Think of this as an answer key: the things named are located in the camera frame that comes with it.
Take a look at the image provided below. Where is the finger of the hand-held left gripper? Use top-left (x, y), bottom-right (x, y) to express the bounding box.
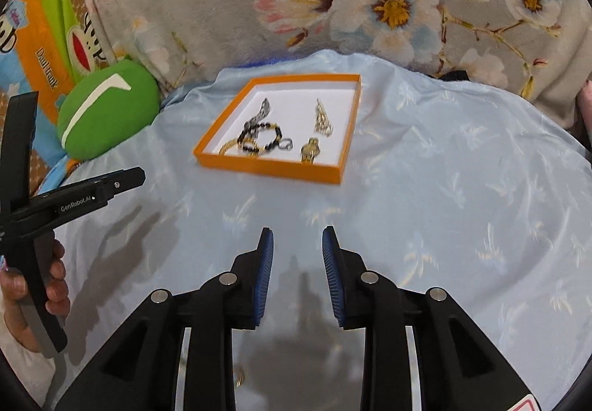
top-left (62, 166), bottom-right (147, 200)

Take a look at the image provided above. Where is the gold wristwatch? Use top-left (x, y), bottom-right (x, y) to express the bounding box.
top-left (300, 98), bottom-right (336, 165)

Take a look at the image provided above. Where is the orange green cartoon cloth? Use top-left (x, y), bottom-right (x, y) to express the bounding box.
top-left (0, 0), bottom-right (136, 192)

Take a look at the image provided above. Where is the gold leaf bangle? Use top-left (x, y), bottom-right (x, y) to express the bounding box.
top-left (218, 139), bottom-right (260, 158)

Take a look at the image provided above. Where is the person's left forearm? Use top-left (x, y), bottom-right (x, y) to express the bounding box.
top-left (0, 328), bottom-right (58, 411)

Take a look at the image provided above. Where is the orange shallow box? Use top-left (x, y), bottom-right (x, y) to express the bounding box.
top-left (192, 74), bottom-right (362, 185)

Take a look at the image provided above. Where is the green round pillow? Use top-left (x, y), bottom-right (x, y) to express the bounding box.
top-left (56, 58), bottom-right (162, 161)

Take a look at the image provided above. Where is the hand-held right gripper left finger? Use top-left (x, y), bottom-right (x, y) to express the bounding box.
top-left (55, 227), bottom-right (275, 411)

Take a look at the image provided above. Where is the silver wristwatch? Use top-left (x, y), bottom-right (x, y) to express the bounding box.
top-left (239, 98), bottom-right (272, 140)

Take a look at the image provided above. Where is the person's left hand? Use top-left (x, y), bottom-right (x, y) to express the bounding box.
top-left (0, 237), bottom-right (71, 353)

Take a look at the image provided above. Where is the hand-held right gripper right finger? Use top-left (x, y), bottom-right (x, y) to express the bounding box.
top-left (322, 226), bottom-right (539, 411)

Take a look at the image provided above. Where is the black bead bracelet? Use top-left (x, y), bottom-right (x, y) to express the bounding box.
top-left (236, 123), bottom-right (284, 155)

